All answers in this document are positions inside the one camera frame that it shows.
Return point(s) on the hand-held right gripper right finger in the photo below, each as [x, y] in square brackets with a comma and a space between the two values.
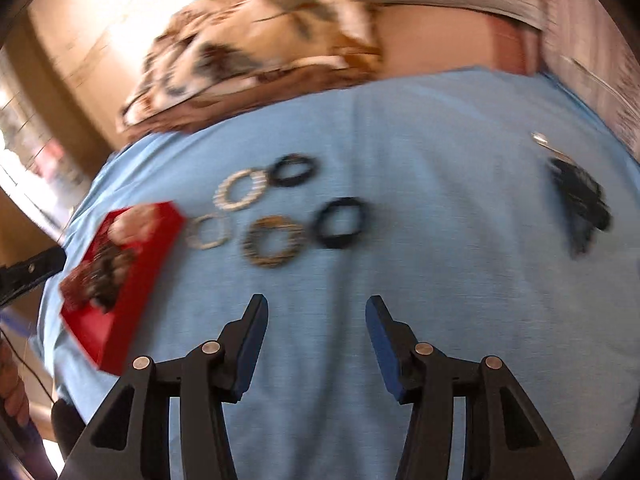
[382, 345]

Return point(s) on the grey tulle scrunchie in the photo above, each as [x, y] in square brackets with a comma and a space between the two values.
[107, 262]

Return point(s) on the stained glass window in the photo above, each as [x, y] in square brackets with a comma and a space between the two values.
[30, 160]

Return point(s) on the brown ruffled blanket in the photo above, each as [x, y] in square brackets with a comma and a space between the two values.
[310, 82]

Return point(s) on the white polka dot scrunchie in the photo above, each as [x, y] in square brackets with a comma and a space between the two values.
[134, 222]

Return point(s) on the red jewelry box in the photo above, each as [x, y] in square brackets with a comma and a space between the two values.
[125, 280]

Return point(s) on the striped floral pillow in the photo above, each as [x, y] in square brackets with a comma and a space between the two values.
[600, 70]

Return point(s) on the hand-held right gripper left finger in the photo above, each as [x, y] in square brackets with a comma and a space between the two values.
[250, 340]

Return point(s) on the black flower hair clip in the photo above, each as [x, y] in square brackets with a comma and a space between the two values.
[580, 210]

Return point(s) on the silver hair pin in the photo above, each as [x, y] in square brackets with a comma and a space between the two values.
[542, 140]

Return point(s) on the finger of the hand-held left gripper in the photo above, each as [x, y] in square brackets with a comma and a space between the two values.
[30, 270]

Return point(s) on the person's left hand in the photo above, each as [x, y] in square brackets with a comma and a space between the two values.
[11, 385]

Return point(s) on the leaf print blanket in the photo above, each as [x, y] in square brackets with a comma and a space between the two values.
[250, 25]

